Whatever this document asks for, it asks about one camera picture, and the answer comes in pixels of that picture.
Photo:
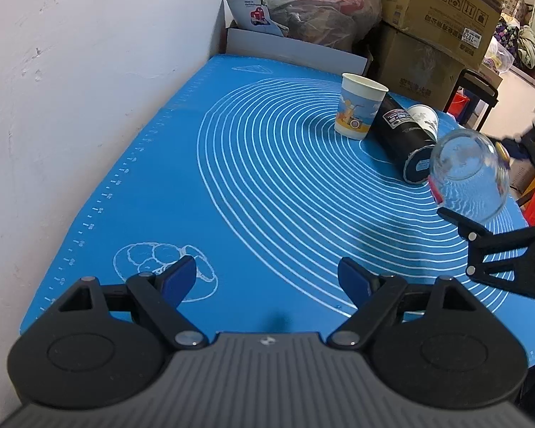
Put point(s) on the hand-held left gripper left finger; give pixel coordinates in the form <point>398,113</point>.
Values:
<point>181,278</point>

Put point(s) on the small white plastic bag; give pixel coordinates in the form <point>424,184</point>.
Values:
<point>499,55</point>

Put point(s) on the red plastic bin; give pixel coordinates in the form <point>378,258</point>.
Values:
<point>455,106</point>

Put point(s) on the white cardboard box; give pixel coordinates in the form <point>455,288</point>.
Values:
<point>290,49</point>

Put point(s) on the blue silicone baking mat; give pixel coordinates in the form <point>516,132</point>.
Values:
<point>272,196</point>

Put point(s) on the white printed card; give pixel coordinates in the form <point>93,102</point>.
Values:
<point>256,13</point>

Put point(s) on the large brown cardboard box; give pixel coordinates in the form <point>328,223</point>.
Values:
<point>446,4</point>

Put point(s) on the clear plastic bag of goods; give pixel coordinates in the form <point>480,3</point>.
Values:
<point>321,9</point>

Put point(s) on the clear glass cup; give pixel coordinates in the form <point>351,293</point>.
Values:
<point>468,176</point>

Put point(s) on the black metal chair frame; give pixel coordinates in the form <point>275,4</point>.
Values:
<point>479,93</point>

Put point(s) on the black tumbler bottle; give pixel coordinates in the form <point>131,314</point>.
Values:
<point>403,138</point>

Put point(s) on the printed paper cup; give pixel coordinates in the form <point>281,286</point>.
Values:
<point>354,107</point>

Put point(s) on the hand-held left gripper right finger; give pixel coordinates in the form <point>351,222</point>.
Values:
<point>353,280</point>

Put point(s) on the pile of patterned clothes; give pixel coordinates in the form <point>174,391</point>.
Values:
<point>517,26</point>

